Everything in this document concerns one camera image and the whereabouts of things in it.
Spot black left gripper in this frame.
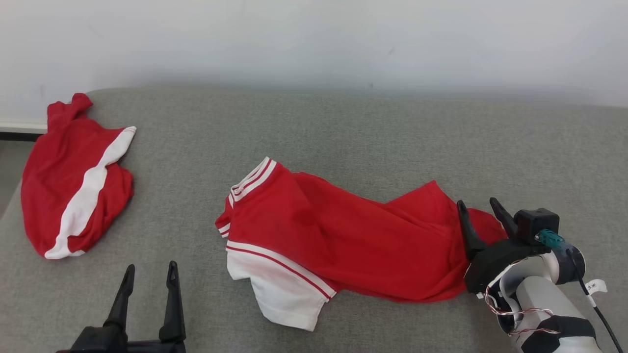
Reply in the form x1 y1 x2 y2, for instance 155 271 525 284
56 260 187 353

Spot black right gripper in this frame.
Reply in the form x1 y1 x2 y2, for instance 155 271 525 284
457 197 550 294

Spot red jersey with white sleeves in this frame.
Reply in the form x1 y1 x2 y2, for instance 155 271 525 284
215 156 509 332

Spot red shorts with white stripe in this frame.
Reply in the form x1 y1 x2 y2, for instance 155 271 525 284
20 93 137 260

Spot white and black baseboard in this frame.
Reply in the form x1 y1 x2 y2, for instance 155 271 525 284
0 119 49 143

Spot teal cable connector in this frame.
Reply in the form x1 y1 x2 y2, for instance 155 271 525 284
534 229 568 251

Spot thin red white wires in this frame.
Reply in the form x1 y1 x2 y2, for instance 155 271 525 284
483 283 561 337

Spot white cable tag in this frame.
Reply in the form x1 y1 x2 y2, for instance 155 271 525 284
583 279 608 308

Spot thin black cable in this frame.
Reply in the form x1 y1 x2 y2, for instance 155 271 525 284
564 248 625 353

